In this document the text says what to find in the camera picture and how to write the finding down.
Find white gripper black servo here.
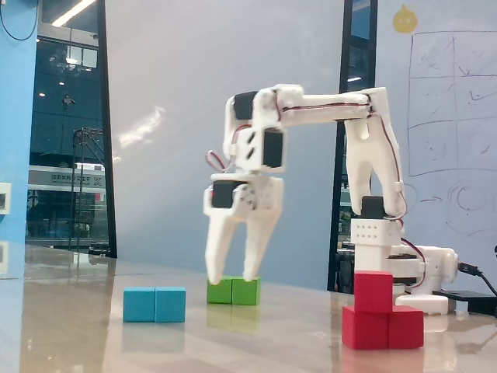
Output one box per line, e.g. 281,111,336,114
203,174,284,285

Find small red cube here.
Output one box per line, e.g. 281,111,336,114
353,271,394,314

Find long green block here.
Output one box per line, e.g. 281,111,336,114
206,275,261,306

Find long blue block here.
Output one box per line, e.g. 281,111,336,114
123,287,187,323

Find long red block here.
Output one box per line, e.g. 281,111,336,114
341,305,425,350

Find black metal scaffold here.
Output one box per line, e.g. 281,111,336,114
69,126,106,250

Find flat black box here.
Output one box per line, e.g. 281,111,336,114
432,289,497,316

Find yellow round sticker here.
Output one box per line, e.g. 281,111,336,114
391,3,420,34

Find gripper servo cable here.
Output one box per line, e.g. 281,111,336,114
205,124,252,174

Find black window frame post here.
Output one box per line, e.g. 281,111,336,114
96,0,118,260
327,0,380,293

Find arm servo cable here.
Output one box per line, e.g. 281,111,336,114
277,92,430,291

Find black power cable with plug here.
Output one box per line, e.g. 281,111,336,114
457,262,497,297

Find white wall socket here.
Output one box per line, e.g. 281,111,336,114
0,182,12,215

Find thin black hanging wire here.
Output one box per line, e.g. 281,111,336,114
0,0,40,41

